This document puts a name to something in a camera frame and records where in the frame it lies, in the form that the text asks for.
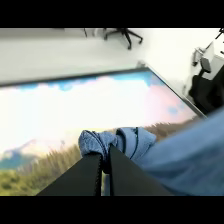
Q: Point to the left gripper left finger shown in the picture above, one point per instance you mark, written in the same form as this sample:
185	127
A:
75	180

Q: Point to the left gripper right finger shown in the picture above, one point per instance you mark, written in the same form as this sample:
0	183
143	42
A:
133	180

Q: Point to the blue shirt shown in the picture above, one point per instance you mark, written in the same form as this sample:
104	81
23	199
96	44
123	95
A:
186	156

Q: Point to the black office chair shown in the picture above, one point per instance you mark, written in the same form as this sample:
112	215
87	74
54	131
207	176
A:
206	90
125	35

